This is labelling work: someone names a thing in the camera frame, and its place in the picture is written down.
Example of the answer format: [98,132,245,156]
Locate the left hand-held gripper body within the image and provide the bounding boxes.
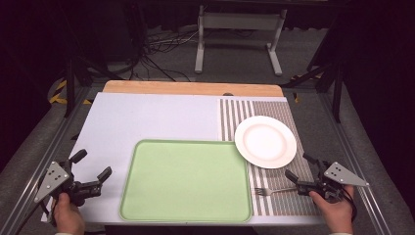
[33,159,103,208]

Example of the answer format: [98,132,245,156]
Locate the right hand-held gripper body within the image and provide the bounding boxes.
[297,160,370,204]

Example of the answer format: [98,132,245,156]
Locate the silver fork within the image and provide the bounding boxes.
[254,185,299,198]

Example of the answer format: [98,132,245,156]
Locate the white round plate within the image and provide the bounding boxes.
[234,115,298,170]

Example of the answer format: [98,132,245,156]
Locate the green tray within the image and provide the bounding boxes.
[118,138,254,224]

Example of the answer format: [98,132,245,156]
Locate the person's right hand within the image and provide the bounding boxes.
[308,184,355,235]

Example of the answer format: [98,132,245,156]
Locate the person's left hand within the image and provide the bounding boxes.
[52,192,86,235]

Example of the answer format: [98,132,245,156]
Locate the striped placemat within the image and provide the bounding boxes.
[217,97,322,217]

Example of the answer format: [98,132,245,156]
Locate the white table mat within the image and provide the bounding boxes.
[40,91,326,227]

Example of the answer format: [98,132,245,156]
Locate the black metal stand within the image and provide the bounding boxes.
[280,19,344,124]
[64,55,125,119]

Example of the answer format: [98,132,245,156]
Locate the wooden table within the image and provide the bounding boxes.
[102,79,285,98]

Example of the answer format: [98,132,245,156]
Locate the white metal stand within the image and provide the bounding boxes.
[194,4,289,77]

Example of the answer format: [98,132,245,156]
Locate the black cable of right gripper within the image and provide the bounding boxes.
[339,185,358,223]

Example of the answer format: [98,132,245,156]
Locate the black cables on floor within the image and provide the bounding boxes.
[130,25,262,82]

